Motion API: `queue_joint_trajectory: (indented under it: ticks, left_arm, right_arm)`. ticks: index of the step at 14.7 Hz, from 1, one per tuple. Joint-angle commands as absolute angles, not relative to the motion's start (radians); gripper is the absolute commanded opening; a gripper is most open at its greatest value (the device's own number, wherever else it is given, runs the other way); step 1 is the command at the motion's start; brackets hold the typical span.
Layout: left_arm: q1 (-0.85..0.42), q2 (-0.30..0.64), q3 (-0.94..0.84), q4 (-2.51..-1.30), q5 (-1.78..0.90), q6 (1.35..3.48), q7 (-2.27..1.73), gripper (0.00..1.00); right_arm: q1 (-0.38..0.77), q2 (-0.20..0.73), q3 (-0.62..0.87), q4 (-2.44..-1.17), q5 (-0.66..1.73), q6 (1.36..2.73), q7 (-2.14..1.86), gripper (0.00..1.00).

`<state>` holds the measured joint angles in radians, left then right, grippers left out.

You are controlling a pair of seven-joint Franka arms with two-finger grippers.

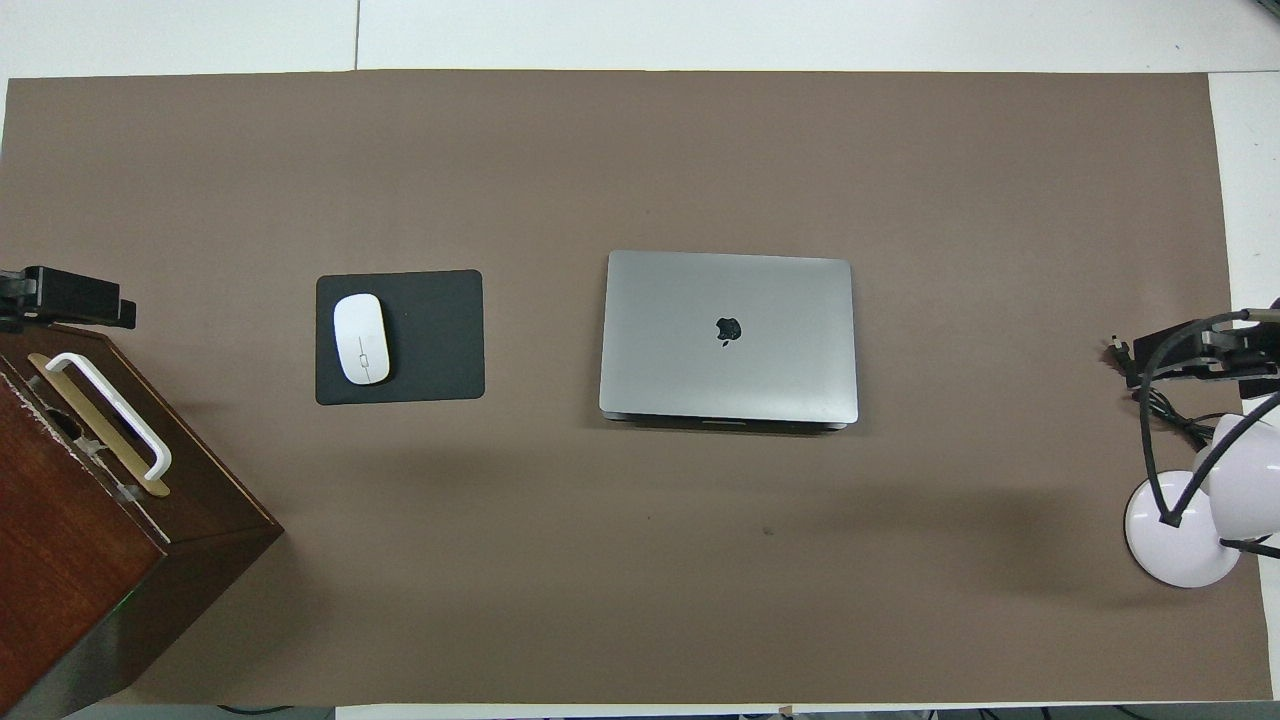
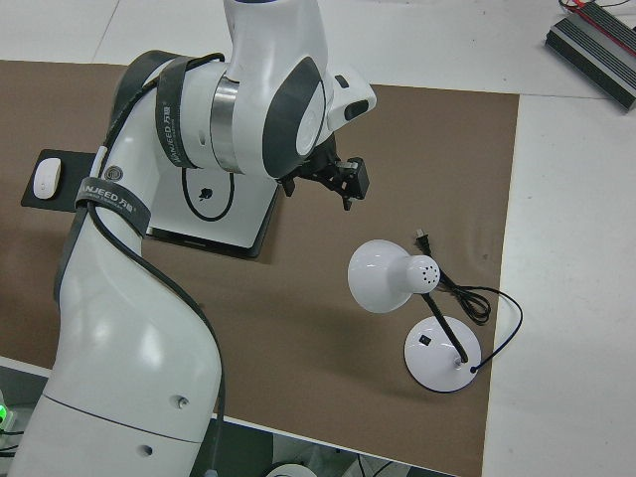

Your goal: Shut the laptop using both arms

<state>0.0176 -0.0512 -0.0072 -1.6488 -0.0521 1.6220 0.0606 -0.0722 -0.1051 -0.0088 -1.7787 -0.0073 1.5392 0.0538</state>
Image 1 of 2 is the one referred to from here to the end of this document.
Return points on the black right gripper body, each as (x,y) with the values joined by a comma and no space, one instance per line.
(1250,345)

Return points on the dark wooden box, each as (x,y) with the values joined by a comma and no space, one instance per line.
(60,560)

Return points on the black mouse pad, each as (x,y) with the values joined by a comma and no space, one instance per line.
(440,340)

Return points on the brown paper table mat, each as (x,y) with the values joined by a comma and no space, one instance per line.
(640,560)

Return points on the grey laptop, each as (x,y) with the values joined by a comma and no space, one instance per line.
(680,340)

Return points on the white computer mouse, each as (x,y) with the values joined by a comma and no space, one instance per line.
(360,340)

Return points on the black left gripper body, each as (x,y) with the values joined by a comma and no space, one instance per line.
(18,295)

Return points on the white desk lamp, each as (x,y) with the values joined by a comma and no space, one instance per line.
(1190,550)

